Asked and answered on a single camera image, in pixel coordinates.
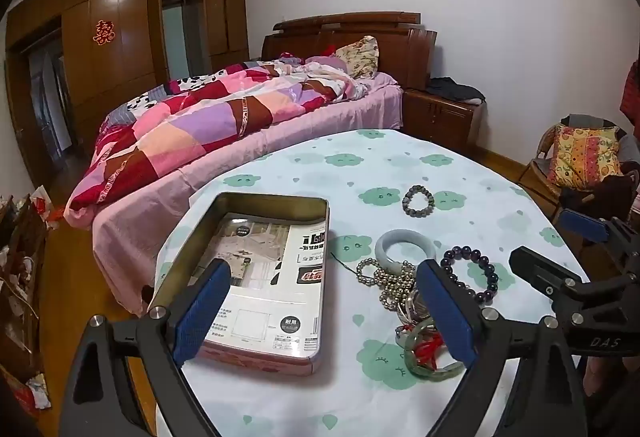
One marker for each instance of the wooden headboard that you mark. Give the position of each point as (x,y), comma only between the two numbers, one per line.
(390,47)

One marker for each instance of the cluttered wooden cabinet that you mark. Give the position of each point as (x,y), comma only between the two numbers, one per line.
(20,267)

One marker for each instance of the red garment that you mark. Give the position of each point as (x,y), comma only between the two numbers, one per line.
(631,89)

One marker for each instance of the yellow patterned cushion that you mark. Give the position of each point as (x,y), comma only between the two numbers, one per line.
(582,157)

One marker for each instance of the dark brown cloth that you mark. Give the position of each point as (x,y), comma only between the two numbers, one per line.
(610,197)

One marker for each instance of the dark clothes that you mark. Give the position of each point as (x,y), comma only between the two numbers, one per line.
(455,91)

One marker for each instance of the wooden wardrobe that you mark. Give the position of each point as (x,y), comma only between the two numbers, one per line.
(125,27)

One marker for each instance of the patchwork quilt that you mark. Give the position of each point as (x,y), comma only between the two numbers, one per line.
(200,117)

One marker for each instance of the pink metal tin box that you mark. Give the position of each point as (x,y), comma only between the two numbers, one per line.
(280,362)

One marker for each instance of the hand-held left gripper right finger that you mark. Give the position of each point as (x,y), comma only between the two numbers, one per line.
(447,312)

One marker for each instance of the rattan chair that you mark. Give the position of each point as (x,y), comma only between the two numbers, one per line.
(537,162)

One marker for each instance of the pale jade bangle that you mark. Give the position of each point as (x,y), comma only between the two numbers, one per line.
(385,242)

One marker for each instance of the green jade bangle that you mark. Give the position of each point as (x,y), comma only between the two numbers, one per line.
(415,359)

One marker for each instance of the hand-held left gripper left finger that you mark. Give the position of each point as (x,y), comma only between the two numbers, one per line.
(200,312)

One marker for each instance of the red paper decoration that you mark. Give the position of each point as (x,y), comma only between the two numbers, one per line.
(103,32)

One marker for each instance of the wooden nightstand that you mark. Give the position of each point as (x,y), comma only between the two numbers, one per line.
(440,117)

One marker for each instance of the bed with pink sheet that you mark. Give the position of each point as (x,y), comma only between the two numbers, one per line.
(280,137)

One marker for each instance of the person's right hand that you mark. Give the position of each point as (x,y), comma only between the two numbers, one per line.
(605,382)

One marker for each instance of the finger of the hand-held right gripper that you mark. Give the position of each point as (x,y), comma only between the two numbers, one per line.
(582,224)
(540,269)

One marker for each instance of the floral pillow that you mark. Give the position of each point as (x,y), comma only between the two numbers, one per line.
(357,54)

